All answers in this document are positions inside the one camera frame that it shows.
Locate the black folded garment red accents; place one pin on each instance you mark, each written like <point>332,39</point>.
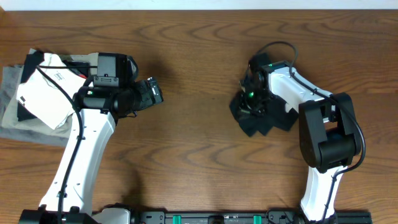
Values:
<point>31,61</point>

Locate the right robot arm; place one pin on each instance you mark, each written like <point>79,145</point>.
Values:
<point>275,95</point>

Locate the grey folded garment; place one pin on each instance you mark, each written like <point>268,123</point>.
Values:
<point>32,130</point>

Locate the black t-shirt with logo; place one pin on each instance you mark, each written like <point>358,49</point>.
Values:
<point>272,113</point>

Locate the white folded t-shirt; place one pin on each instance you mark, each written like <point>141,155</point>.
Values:
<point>42,98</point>

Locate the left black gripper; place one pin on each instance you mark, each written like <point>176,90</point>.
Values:
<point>147,100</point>

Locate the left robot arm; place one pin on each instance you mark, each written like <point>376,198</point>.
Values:
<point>99,107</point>

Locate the beige folded garment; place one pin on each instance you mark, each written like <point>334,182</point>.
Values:
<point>31,106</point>

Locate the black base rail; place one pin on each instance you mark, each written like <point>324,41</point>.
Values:
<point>236,217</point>

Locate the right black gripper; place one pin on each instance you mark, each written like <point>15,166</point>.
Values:
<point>244,107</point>

